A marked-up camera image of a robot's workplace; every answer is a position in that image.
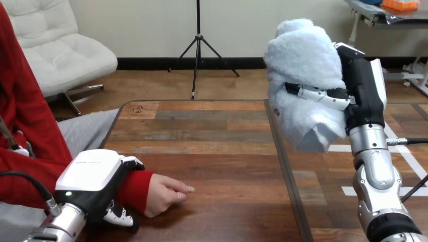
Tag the white desk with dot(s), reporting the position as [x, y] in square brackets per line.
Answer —
[364, 15]

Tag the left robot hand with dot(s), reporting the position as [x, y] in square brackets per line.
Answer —
[88, 173]

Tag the white cushioned chair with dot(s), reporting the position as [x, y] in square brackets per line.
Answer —
[63, 53]

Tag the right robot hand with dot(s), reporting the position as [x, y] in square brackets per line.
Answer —
[362, 90]

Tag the black tripod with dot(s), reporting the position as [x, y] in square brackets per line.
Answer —
[198, 50]

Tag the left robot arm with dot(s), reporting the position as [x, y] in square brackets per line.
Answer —
[63, 224]

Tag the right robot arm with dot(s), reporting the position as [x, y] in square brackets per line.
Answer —
[378, 173]

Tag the person's forearm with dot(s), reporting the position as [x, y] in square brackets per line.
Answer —
[133, 190]

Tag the person's body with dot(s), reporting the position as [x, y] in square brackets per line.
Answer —
[20, 100]

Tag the orange thing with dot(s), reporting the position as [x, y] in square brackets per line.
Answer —
[401, 4]

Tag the white towel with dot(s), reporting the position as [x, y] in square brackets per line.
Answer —
[301, 53]

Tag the foil sheet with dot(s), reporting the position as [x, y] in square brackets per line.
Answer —
[403, 17]

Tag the person's hand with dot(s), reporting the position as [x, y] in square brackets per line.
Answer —
[162, 195]

